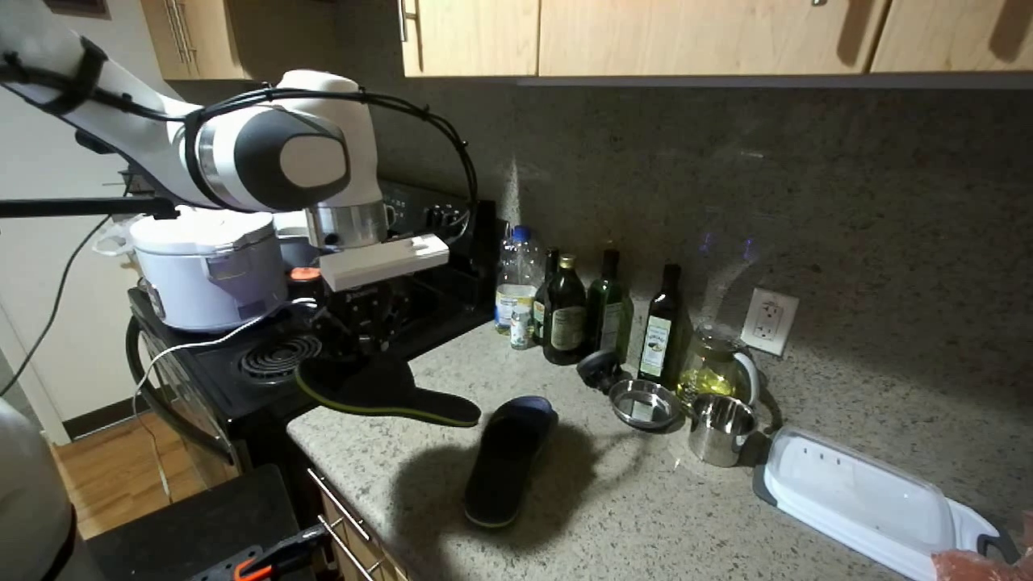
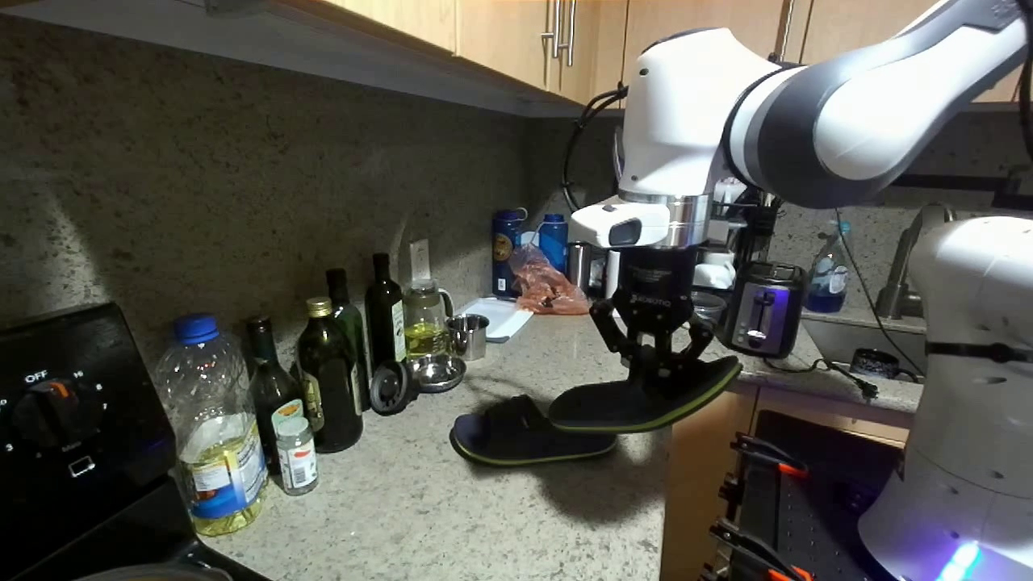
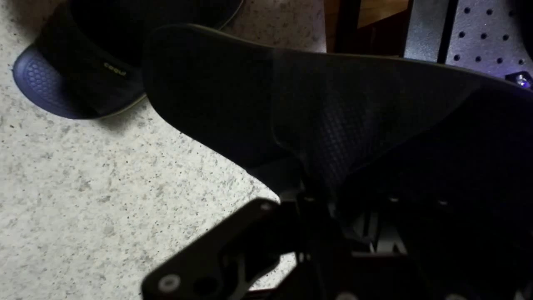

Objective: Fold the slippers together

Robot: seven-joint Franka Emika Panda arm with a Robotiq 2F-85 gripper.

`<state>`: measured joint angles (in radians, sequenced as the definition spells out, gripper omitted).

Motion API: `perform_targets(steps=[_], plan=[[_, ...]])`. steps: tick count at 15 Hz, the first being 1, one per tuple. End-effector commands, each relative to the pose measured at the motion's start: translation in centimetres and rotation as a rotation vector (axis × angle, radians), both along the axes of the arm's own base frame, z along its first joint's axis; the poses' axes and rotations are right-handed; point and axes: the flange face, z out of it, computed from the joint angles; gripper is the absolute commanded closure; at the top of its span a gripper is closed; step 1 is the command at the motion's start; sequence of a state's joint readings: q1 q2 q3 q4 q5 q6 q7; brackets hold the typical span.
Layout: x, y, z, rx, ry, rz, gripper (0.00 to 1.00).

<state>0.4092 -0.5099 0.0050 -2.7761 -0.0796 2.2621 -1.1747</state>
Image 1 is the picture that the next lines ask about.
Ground white rice cooker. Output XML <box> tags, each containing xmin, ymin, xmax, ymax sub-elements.
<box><xmin>125</xmin><ymin>203</ymin><xmax>291</xmax><ymax>336</ymax></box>

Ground white wall outlet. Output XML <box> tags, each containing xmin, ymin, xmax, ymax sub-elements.
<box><xmin>739</xmin><ymin>287</ymin><xmax>804</xmax><ymax>362</ymax></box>

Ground white cutting board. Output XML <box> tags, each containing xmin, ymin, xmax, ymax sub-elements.
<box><xmin>755</xmin><ymin>425</ymin><xmax>1020</xmax><ymax>581</ymax></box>

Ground steel cup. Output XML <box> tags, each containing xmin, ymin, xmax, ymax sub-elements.
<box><xmin>685</xmin><ymin>391</ymin><xmax>776</xmax><ymax>472</ymax></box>

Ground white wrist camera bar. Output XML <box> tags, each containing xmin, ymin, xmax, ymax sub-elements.
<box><xmin>318</xmin><ymin>232</ymin><xmax>450</xmax><ymax>294</ymax></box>

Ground clear water bottle blue cap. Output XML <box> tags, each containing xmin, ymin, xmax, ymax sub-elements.
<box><xmin>493</xmin><ymin>224</ymin><xmax>544</xmax><ymax>331</ymax></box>

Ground dark bottle gold cap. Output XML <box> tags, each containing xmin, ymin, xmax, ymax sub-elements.
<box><xmin>542</xmin><ymin>252</ymin><xmax>590</xmax><ymax>367</ymax></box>

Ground black cart orange clamps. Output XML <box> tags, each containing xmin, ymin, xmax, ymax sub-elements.
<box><xmin>82</xmin><ymin>463</ymin><xmax>334</xmax><ymax>581</ymax></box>

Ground navy slipper green-edged sole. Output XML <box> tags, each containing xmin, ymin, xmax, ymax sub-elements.
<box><xmin>460</xmin><ymin>394</ymin><xmax>560</xmax><ymax>534</ymax></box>
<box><xmin>291</xmin><ymin>350</ymin><xmax>484</xmax><ymax>430</ymax></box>

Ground dark oil bottle white label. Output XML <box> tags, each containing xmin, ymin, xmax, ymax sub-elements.
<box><xmin>634</xmin><ymin>262</ymin><xmax>686</xmax><ymax>391</ymax></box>

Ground dark wall picture frame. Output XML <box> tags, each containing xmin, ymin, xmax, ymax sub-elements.
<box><xmin>43</xmin><ymin>0</ymin><xmax>108</xmax><ymax>19</ymax></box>

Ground small spice jar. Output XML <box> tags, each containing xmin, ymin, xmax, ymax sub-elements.
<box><xmin>506</xmin><ymin>305</ymin><xmax>540</xmax><ymax>352</ymax></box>

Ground dark glass bottle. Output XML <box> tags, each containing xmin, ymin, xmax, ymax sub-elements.
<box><xmin>533</xmin><ymin>248</ymin><xmax>564</xmax><ymax>350</ymax></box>

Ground black measuring cup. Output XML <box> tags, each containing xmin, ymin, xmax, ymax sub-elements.
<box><xmin>573</xmin><ymin>350</ymin><xmax>629</xmax><ymax>396</ymax></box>

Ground black electric stove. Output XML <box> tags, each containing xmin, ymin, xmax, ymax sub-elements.
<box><xmin>122</xmin><ymin>163</ymin><xmax>500</xmax><ymax>469</ymax></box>

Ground glass oil cruet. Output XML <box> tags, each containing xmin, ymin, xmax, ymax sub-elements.
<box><xmin>675</xmin><ymin>240</ymin><xmax>765</xmax><ymax>406</ymax></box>

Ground steel bowl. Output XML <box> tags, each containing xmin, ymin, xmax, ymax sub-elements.
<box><xmin>606</xmin><ymin>374</ymin><xmax>686</xmax><ymax>437</ymax></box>

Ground light wood upper cabinets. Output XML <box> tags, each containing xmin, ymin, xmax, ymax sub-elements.
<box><xmin>138</xmin><ymin>0</ymin><xmax>1033</xmax><ymax>87</ymax></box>

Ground metal cabinet handle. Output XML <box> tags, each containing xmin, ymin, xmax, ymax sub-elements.
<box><xmin>394</xmin><ymin>0</ymin><xmax>425</xmax><ymax>76</ymax></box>

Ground green glass bottle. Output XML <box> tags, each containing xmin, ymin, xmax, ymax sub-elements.
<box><xmin>586</xmin><ymin>248</ymin><xmax>634</xmax><ymax>365</ymax></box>

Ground thin grey cable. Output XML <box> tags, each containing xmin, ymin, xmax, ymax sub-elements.
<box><xmin>0</xmin><ymin>216</ymin><xmax>115</xmax><ymax>401</ymax></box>

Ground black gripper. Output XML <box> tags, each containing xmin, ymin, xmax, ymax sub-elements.
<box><xmin>318</xmin><ymin>282</ymin><xmax>415</xmax><ymax>379</ymax></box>

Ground white power cord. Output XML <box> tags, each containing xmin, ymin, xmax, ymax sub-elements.
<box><xmin>128</xmin><ymin>296</ymin><xmax>322</xmax><ymax>432</ymax></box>

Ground wooden base cabinet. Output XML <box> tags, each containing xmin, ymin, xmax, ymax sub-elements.
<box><xmin>284</xmin><ymin>438</ymin><xmax>415</xmax><ymax>581</ymax></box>

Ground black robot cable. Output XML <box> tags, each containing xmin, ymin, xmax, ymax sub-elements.
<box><xmin>0</xmin><ymin>36</ymin><xmax>484</xmax><ymax>235</ymax></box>

